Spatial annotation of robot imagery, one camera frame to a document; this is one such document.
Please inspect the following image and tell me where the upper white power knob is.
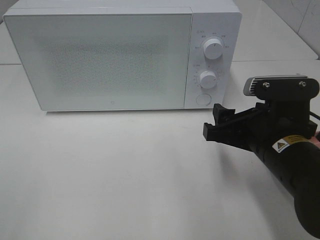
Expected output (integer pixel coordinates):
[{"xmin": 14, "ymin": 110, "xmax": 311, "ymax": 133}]
[{"xmin": 202, "ymin": 36, "xmax": 224, "ymax": 60}]

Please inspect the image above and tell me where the pink round plate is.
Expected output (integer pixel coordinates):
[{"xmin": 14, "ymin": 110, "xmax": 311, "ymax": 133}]
[{"xmin": 313, "ymin": 131, "xmax": 320, "ymax": 148}]

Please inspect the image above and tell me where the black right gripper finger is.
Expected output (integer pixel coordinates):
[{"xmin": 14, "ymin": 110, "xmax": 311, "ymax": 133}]
[
  {"xmin": 203, "ymin": 117, "xmax": 244, "ymax": 145},
  {"xmin": 212, "ymin": 103, "xmax": 260, "ymax": 125}
]

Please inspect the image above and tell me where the lower white timer knob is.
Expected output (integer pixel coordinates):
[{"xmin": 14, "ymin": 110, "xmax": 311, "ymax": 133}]
[{"xmin": 198, "ymin": 70, "xmax": 218, "ymax": 90}]

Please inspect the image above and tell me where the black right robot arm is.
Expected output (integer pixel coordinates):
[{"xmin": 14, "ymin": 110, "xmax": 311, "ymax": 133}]
[{"xmin": 203, "ymin": 99, "xmax": 320, "ymax": 238}]

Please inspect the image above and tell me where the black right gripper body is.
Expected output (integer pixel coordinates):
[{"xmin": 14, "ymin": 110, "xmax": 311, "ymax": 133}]
[{"xmin": 233, "ymin": 96, "xmax": 318, "ymax": 158}]

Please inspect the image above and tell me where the white microwave door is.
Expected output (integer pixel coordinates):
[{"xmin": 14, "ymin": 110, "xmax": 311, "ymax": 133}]
[{"xmin": 4, "ymin": 14, "xmax": 191, "ymax": 112}]

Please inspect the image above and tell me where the white microwave oven body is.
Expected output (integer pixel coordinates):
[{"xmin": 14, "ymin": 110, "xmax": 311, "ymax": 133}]
[{"xmin": 3, "ymin": 0, "xmax": 242, "ymax": 111}]

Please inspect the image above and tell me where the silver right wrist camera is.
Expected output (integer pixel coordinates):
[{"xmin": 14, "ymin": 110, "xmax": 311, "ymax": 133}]
[{"xmin": 243, "ymin": 75, "xmax": 320, "ymax": 102}]

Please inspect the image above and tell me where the round white door button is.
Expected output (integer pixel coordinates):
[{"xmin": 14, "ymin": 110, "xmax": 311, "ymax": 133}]
[{"xmin": 196, "ymin": 93, "xmax": 212, "ymax": 106}]

